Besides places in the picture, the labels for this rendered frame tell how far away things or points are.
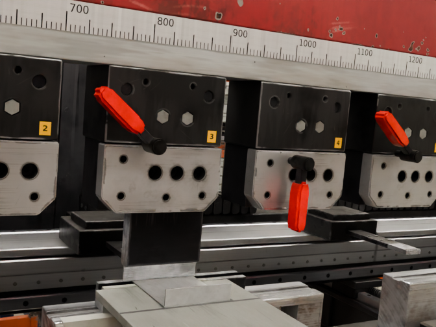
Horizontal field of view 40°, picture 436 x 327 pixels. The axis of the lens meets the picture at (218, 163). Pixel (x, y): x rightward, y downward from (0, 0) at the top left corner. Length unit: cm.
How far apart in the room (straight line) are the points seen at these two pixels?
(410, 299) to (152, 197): 50
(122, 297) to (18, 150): 21
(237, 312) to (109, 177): 21
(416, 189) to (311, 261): 34
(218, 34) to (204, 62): 4
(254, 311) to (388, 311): 41
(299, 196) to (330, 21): 24
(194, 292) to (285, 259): 51
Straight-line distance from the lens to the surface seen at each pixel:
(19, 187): 66
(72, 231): 96
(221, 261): 110
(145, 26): 69
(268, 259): 116
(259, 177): 77
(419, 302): 105
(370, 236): 117
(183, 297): 69
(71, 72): 123
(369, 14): 88
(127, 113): 64
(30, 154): 65
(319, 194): 83
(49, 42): 66
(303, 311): 89
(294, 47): 79
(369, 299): 131
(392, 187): 93
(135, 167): 69
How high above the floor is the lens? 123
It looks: 6 degrees down
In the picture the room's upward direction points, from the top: 5 degrees clockwise
